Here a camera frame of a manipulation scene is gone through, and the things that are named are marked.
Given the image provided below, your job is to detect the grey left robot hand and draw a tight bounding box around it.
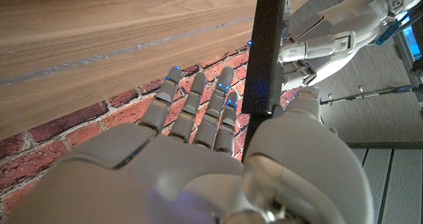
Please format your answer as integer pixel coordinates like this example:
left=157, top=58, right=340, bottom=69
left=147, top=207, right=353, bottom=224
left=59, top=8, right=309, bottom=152
left=278, top=0, right=414, bottom=92

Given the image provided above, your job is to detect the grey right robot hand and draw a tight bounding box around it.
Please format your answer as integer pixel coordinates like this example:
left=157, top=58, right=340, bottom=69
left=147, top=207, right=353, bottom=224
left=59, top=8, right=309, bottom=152
left=6, top=65, right=374, bottom=224

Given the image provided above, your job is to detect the black stapler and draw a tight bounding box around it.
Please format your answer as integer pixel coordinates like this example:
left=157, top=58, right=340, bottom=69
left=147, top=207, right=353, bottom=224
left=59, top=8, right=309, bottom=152
left=241, top=0, right=288, bottom=162

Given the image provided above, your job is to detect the red brick printed backdrop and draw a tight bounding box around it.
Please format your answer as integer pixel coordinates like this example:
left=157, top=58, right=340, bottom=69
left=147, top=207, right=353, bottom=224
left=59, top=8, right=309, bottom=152
left=0, top=44, right=305, bottom=215

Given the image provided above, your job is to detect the clear tape strip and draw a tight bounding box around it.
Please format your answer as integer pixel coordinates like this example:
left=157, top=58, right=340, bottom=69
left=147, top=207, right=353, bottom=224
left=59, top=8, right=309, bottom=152
left=0, top=15, right=255, bottom=88

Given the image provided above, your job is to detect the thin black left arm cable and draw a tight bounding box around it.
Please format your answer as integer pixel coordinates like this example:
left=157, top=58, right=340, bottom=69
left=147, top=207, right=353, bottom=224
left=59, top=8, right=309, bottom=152
left=319, top=85, right=423, bottom=106

